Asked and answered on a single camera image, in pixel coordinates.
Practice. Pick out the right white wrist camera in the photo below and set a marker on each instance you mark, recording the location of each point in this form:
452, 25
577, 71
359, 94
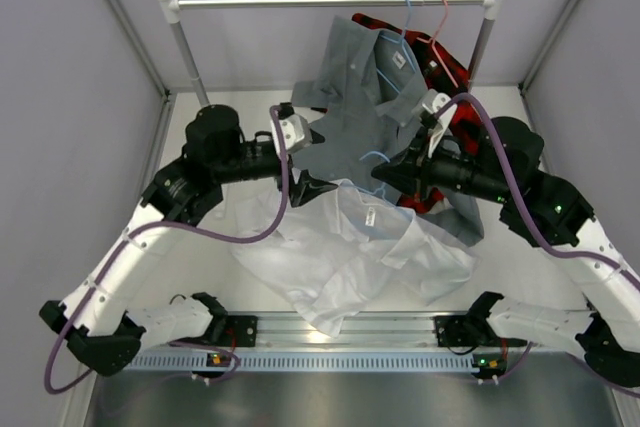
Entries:
435, 112

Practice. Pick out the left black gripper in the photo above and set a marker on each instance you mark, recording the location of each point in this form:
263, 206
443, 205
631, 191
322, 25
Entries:
306, 186

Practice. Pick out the grey button-up shirt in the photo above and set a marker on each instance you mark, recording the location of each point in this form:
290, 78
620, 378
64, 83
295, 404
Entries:
370, 88

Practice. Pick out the white shirt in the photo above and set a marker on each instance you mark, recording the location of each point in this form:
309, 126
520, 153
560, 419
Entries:
330, 257

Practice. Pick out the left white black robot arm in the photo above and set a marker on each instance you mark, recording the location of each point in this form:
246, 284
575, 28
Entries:
96, 322

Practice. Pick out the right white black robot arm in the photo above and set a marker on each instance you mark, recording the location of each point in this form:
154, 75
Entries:
550, 214

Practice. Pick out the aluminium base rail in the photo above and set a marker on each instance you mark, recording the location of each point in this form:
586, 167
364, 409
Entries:
350, 329

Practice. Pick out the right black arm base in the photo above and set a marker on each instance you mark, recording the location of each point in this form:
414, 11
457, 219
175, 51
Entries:
490, 353

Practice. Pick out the slotted grey cable duct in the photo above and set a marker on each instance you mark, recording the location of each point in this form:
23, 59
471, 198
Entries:
357, 362

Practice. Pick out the pink wire hanger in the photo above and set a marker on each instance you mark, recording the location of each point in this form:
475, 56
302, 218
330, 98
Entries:
440, 27

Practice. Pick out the red black plaid shirt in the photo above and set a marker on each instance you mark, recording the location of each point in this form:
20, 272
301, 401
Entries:
466, 123

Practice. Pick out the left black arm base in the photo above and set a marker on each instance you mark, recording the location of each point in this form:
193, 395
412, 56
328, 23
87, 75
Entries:
240, 331

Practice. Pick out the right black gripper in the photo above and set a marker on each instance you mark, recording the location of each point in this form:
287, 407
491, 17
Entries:
412, 172

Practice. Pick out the blue hanger holding grey shirt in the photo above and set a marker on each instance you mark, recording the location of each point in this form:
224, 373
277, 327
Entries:
406, 22

